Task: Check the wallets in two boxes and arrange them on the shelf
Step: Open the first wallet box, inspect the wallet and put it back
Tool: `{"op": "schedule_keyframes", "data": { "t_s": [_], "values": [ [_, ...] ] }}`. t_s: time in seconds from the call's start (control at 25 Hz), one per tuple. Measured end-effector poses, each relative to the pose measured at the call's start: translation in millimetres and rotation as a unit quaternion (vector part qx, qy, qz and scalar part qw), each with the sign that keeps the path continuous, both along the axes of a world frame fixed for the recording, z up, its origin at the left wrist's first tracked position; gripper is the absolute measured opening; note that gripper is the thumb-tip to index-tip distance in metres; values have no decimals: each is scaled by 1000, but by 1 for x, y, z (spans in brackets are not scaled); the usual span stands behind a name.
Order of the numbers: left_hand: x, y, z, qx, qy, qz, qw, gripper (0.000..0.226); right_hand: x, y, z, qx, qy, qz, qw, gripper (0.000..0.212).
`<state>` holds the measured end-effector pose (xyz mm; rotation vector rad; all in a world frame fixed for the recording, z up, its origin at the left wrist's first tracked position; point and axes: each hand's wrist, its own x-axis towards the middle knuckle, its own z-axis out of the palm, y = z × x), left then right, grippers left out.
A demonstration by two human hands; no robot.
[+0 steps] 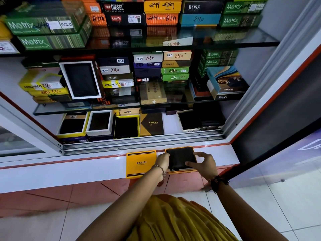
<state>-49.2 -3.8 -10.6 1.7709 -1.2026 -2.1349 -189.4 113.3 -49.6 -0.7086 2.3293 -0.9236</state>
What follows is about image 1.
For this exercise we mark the navy box white tag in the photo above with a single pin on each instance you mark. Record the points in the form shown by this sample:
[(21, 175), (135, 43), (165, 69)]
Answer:
[(112, 61)]

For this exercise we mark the black box red patch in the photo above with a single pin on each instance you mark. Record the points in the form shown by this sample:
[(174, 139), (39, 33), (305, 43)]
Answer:
[(124, 20)]

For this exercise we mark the black box white lettering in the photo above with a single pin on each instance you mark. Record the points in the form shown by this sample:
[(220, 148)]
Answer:
[(203, 7)]

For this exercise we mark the orange ribbed box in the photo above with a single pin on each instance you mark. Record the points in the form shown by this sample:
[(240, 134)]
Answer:
[(161, 19)]

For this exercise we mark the white cabinet frame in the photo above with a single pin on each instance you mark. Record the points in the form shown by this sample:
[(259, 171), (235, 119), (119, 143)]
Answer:
[(263, 92)]

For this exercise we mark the yellow and white box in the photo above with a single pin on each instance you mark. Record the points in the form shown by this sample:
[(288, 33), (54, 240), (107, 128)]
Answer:
[(40, 81)]

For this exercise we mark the small green striped box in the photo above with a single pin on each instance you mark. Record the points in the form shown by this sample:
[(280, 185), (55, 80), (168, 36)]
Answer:
[(220, 54), (218, 62)]

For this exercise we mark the person's left hand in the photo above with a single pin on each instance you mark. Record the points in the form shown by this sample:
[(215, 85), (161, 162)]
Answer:
[(164, 161)]

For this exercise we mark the green striped box white label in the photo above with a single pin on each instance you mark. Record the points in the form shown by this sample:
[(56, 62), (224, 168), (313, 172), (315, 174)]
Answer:
[(243, 7), (37, 22)]

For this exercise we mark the yellow open box tan card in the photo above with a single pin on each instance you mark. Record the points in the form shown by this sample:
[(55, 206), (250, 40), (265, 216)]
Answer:
[(72, 125)]

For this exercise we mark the blue picture box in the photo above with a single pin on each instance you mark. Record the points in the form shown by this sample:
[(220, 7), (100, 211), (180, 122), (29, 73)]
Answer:
[(227, 79)]

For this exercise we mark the purple box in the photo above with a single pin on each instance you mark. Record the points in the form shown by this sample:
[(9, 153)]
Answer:
[(147, 65)]

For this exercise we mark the small black box red logo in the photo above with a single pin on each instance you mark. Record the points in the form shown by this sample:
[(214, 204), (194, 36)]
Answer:
[(148, 79)]

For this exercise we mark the stack of orange boxes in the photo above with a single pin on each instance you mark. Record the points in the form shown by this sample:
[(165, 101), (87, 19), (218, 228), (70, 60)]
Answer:
[(96, 19)]

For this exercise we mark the dark green box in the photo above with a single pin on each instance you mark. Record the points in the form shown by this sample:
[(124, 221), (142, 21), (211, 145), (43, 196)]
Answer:
[(40, 62)]

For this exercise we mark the yellow garment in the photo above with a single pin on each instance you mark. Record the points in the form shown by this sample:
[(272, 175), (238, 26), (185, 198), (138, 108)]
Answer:
[(175, 220)]

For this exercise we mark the white paper tag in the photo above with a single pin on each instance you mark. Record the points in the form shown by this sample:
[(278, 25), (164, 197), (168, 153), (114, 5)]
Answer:
[(178, 41)]

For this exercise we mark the long glass shelf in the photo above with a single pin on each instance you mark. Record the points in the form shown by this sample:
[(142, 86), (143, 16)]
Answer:
[(250, 38)]

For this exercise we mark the white framed wallet box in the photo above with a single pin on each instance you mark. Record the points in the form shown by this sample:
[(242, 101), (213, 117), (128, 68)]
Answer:
[(75, 62)]

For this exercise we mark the aluminium sliding track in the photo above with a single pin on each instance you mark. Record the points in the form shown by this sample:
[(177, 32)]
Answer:
[(143, 144)]

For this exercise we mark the person's left forearm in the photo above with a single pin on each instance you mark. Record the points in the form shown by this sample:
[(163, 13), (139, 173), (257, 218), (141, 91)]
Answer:
[(120, 213)]

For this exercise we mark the dark box pale label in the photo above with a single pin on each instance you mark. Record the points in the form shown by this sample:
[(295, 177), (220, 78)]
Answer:
[(123, 92)]

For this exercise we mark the brown box gold pattern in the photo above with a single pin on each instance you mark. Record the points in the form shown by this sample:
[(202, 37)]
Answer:
[(151, 124)]

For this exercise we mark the flat yellow box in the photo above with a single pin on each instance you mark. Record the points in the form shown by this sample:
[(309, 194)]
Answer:
[(49, 92)]

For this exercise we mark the black and white box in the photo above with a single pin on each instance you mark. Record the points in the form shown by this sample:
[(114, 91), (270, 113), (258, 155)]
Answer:
[(223, 97)]

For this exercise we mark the yellow box long label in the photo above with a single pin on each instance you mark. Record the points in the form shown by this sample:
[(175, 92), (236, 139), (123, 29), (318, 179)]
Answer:
[(118, 84)]

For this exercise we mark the grey handwritten box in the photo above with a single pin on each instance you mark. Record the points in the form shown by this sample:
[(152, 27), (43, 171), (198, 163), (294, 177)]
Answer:
[(114, 69)]

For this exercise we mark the plain yellow box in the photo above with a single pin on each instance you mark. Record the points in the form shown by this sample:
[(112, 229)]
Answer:
[(5, 30)]

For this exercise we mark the yellow Balisi box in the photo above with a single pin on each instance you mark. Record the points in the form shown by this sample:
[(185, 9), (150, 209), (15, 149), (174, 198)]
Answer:
[(183, 170), (140, 164)]

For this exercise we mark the dark glass panel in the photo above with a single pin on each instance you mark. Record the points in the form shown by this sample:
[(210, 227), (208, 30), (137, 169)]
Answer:
[(275, 127)]

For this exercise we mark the white tiled ledge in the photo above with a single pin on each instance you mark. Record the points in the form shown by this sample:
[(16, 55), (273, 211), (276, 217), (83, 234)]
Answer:
[(62, 173)]

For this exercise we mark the black thread wristband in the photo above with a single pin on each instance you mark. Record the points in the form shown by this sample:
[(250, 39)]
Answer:
[(218, 181)]

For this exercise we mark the dark yellow box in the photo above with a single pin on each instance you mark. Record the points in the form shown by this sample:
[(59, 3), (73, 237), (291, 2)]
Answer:
[(45, 99)]

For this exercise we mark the person's right forearm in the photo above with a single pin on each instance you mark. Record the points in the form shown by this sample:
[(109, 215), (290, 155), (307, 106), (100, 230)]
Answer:
[(240, 213)]

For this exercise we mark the white handwritten box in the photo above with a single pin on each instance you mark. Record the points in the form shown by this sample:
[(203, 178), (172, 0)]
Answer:
[(148, 58)]

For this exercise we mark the dark blue flat box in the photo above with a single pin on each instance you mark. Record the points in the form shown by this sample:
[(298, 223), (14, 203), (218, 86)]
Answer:
[(74, 140)]

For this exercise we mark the yellow-green open box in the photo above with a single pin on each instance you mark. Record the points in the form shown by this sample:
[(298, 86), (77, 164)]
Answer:
[(126, 127)]

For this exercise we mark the yellow box white label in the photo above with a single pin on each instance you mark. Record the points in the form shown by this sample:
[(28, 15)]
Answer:
[(7, 47)]

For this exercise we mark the dark navy box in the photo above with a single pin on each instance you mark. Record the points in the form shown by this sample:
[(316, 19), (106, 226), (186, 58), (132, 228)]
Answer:
[(147, 72)]

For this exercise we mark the peach handwritten box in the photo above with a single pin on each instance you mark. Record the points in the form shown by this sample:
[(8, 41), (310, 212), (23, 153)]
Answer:
[(177, 55)]

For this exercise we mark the person's right hand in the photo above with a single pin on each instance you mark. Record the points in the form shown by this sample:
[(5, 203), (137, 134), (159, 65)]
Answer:
[(205, 166)]

